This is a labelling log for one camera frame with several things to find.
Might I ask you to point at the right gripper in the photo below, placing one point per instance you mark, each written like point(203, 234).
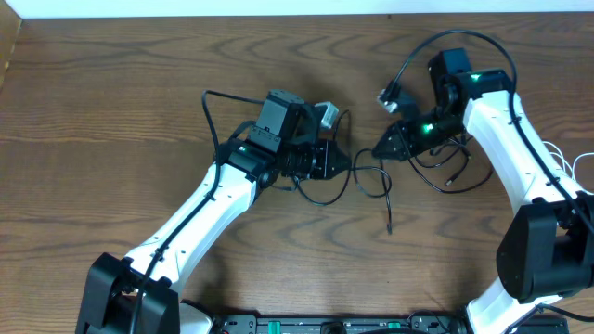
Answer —
point(404, 137)

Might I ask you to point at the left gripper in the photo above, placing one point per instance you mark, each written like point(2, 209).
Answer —
point(320, 160)

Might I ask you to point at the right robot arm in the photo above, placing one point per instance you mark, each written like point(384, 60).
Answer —
point(547, 253)

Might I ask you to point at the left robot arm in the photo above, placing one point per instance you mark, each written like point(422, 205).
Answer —
point(140, 292)

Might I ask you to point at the cardboard box corner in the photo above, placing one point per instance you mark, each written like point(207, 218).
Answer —
point(10, 23)

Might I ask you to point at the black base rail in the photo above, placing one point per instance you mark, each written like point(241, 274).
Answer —
point(423, 321)

